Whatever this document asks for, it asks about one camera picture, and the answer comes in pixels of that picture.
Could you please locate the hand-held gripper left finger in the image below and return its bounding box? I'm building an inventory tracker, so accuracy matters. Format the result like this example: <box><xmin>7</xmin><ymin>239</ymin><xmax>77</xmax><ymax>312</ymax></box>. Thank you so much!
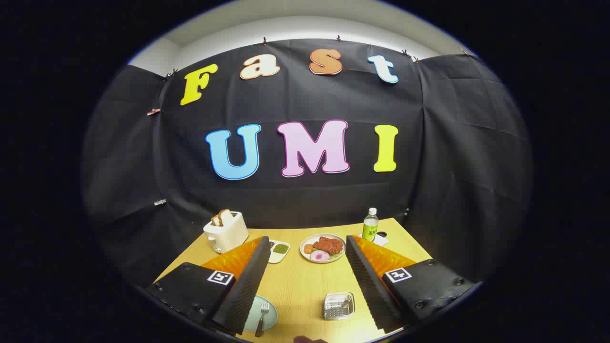
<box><xmin>145</xmin><ymin>236</ymin><xmax>272</xmax><ymax>335</ymax></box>

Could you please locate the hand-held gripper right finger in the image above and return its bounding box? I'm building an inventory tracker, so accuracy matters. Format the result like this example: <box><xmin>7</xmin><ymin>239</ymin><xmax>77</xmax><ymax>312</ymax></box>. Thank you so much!
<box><xmin>346</xmin><ymin>234</ymin><xmax>482</xmax><ymax>334</ymax></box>

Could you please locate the metal fork brown handle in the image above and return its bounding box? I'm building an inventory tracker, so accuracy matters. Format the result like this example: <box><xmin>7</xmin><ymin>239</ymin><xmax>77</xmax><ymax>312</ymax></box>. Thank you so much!
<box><xmin>254</xmin><ymin>301</ymin><xmax>270</xmax><ymax>338</ymax></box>

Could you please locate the light green plate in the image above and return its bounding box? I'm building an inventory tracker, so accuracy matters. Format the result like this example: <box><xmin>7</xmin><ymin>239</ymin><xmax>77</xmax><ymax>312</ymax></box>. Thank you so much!
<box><xmin>243</xmin><ymin>294</ymin><xmax>278</xmax><ymax>332</ymax></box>

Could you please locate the perforated metal basket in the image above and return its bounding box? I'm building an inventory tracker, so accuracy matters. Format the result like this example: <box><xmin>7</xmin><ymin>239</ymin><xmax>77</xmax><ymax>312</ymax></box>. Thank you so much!
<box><xmin>323</xmin><ymin>292</ymin><xmax>356</xmax><ymax>321</ymax></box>

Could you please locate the white divided dish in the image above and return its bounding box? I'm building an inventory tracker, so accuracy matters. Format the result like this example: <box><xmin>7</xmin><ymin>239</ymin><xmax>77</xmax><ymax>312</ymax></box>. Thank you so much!
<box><xmin>268</xmin><ymin>241</ymin><xmax>290</xmax><ymax>264</ymax></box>

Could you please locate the white toaster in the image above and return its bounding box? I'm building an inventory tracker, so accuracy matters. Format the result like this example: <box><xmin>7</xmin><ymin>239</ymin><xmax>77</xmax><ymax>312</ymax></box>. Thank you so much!
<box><xmin>203</xmin><ymin>212</ymin><xmax>249</xmax><ymax>254</ymax></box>

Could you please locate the green label plastic bottle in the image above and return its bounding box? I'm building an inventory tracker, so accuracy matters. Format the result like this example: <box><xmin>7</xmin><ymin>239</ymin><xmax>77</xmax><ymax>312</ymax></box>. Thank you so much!
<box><xmin>362</xmin><ymin>208</ymin><xmax>379</xmax><ymax>242</ymax></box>

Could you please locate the brown meat piece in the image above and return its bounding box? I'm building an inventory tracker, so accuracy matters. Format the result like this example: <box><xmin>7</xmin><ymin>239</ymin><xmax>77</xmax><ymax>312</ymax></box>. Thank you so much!
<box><xmin>313</xmin><ymin>236</ymin><xmax>344</xmax><ymax>255</ymax></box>

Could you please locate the white oval food plate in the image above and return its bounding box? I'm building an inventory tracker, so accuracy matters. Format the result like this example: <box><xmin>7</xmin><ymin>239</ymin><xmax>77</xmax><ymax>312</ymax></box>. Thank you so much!
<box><xmin>299</xmin><ymin>233</ymin><xmax>346</xmax><ymax>263</ymax></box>

